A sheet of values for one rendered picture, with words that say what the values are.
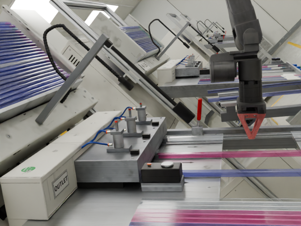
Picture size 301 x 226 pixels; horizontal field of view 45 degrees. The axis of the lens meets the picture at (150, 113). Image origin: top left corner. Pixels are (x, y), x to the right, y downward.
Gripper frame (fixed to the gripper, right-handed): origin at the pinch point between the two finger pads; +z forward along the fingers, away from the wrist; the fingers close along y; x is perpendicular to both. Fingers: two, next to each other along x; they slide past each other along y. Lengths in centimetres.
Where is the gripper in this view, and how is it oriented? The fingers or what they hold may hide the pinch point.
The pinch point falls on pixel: (251, 135)
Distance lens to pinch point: 98.6
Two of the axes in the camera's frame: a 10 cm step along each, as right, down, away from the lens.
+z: 0.8, 9.7, 2.3
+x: 9.8, -0.3, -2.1
